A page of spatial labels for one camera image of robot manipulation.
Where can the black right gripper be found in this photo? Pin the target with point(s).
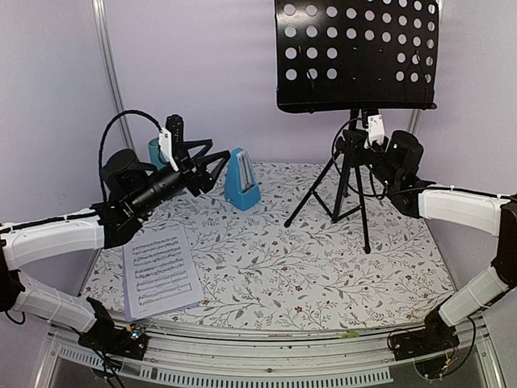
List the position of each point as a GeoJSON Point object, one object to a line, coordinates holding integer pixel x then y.
{"type": "Point", "coordinates": [356, 147]}

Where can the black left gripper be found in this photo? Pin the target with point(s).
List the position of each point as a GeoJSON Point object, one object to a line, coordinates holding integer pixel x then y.
{"type": "Point", "coordinates": [201, 179]}

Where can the black music stand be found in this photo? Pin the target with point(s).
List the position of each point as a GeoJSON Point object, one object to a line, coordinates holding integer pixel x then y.
{"type": "Point", "coordinates": [355, 55]}

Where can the sheet music booklet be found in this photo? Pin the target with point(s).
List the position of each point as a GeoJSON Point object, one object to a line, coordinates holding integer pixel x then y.
{"type": "Point", "coordinates": [159, 274]}

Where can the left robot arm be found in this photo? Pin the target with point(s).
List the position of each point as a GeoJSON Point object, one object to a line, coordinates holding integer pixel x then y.
{"type": "Point", "coordinates": [136, 189]}

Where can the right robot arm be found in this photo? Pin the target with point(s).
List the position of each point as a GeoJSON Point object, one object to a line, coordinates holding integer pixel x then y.
{"type": "Point", "coordinates": [394, 163]}

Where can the blue metronome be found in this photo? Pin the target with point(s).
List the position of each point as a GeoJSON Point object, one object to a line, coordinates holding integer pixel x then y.
{"type": "Point", "coordinates": [241, 189]}

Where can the teal ceramic vase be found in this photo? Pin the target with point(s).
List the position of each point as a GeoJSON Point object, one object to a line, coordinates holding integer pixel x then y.
{"type": "Point", "coordinates": [155, 155]}

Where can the floral table mat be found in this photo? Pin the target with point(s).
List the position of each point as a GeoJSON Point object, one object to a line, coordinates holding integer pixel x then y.
{"type": "Point", "coordinates": [285, 265]}

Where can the green tape piece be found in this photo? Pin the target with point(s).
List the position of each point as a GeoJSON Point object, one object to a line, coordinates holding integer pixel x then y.
{"type": "Point", "coordinates": [350, 334]}

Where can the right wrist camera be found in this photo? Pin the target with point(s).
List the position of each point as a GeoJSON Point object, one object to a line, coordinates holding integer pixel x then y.
{"type": "Point", "coordinates": [374, 127]}

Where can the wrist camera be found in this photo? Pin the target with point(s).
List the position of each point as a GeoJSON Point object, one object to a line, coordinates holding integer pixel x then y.
{"type": "Point", "coordinates": [171, 143]}
{"type": "Point", "coordinates": [374, 127]}

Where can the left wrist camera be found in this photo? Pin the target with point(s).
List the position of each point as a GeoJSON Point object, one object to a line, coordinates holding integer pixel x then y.
{"type": "Point", "coordinates": [171, 143]}

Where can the aluminium front rail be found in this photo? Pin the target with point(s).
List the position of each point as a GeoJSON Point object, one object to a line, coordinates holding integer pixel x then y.
{"type": "Point", "coordinates": [188, 355]}

